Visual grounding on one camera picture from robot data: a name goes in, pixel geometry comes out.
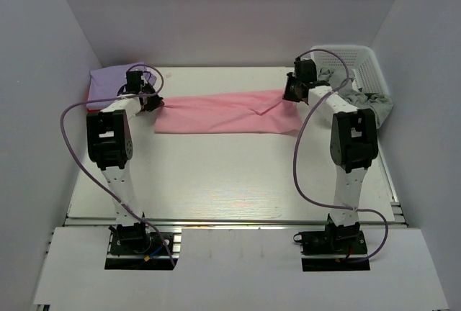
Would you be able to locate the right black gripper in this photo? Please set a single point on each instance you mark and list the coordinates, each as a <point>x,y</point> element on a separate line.
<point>292,91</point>

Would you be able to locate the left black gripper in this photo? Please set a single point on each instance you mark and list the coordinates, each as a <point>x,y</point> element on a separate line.
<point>154,103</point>

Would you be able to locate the pink t shirt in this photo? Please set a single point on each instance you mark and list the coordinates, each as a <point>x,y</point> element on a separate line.
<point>240,112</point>

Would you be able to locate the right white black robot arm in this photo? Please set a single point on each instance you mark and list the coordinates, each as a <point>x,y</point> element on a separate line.
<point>353,143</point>

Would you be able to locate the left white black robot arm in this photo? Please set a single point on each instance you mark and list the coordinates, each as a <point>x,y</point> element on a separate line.
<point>110,145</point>

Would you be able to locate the folded purple t shirt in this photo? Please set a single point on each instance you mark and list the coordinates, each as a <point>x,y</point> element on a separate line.
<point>106,82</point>

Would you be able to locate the folded red t shirt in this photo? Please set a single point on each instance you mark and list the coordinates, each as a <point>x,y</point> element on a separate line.
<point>96,102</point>

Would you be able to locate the white plastic basket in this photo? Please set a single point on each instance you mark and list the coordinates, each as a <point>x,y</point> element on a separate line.
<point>360,60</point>

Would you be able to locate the grey crumpled t shirt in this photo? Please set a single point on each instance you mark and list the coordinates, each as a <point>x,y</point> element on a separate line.
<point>380,104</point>

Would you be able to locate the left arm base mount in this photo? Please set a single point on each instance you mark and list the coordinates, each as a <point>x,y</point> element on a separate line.
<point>138,247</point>

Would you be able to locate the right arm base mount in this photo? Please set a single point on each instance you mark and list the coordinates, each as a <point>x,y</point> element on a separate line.
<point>336,248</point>

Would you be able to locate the aluminium table rail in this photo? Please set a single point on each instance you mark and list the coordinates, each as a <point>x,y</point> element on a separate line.
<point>234,178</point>

